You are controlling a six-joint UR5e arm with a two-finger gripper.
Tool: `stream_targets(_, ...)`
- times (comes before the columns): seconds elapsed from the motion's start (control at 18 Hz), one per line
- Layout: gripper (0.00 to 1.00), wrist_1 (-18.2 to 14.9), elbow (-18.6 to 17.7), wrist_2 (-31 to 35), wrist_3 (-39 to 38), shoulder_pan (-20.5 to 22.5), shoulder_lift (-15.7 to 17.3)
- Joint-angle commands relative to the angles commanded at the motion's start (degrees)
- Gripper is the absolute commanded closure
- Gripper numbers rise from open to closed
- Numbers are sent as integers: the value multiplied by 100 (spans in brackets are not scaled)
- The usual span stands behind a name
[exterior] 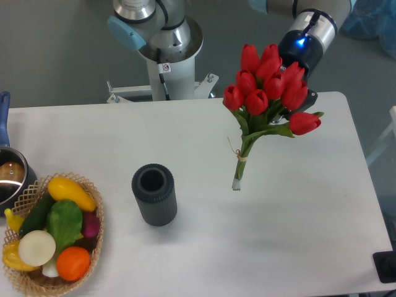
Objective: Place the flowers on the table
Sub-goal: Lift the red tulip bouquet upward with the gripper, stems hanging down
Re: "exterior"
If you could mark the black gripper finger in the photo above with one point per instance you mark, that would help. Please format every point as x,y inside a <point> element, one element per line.
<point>308,102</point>

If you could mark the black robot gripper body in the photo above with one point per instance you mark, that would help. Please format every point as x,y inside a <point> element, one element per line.
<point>297,47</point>

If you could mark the red tulip bouquet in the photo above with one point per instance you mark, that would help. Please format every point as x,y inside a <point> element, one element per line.
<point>265,100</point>

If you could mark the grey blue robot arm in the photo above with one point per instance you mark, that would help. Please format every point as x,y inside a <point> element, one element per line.
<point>321,20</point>

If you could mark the blue plastic bag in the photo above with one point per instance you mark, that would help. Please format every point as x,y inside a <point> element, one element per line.
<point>373,19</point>

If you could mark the black device at table edge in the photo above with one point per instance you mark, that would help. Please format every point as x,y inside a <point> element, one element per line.
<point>385,266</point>

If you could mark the dark grey ribbed vase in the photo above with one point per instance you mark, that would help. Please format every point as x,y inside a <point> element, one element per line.
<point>154,190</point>

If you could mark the purple red onion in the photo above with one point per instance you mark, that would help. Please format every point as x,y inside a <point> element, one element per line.
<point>90,225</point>

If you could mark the yellow squash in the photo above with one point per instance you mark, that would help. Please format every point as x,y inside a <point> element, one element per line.
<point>61,188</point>

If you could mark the green lettuce leaf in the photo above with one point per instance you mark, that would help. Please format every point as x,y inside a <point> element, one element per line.
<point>64,223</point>

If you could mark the woven wicker basket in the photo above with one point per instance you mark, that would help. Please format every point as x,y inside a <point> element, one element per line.
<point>34,283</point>

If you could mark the orange fruit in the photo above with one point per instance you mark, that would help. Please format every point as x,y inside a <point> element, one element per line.
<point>73,263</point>

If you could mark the dark green cucumber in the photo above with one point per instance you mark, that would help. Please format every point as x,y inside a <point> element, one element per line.
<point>37,217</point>

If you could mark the white round onion slice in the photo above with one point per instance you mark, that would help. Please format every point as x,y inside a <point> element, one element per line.
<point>37,248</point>

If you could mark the yellow bell pepper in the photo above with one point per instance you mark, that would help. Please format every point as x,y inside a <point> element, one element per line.
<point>11,258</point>

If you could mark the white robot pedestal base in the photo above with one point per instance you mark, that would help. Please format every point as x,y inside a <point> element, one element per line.
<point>170,56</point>

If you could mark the blue handled saucepan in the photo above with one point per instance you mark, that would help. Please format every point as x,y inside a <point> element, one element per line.
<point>16,173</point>

